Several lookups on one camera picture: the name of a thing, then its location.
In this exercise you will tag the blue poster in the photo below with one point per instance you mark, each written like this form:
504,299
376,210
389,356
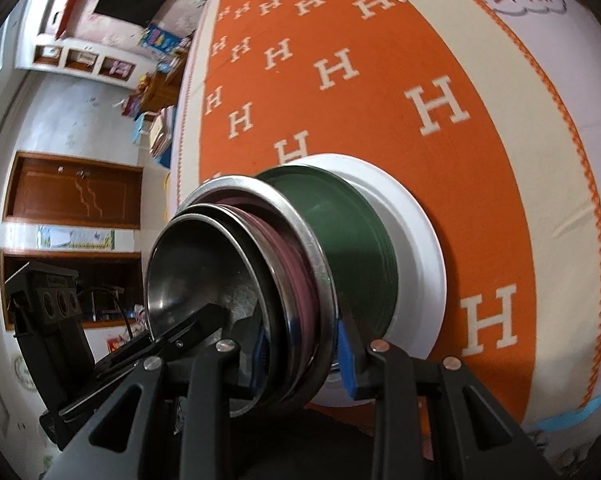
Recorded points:
159,40

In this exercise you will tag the wooden cabinet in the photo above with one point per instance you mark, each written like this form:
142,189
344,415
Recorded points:
163,92

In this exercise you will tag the wooden door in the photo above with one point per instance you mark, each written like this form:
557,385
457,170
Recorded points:
70,190

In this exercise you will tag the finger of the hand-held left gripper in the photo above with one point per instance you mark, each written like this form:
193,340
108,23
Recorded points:
190,332

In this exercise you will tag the orange patterned blanket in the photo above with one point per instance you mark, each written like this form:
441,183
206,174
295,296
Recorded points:
380,110

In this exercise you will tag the wooden window frame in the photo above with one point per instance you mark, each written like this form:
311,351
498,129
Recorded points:
105,270

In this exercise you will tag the white wall shelf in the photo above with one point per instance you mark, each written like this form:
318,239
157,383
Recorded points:
55,55

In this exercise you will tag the stack of books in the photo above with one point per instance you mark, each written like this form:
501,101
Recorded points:
163,135

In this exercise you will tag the green steel bowl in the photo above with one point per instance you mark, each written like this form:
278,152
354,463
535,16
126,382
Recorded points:
350,260

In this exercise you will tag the wall clock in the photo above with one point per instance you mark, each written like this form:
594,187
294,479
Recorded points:
25,371

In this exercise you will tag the white porcelain plate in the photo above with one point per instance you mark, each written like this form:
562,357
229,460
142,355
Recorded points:
420,260

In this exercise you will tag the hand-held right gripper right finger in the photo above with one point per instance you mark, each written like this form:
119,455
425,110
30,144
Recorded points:
349,360

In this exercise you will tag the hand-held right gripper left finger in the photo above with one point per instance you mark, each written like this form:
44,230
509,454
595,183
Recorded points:
240,355

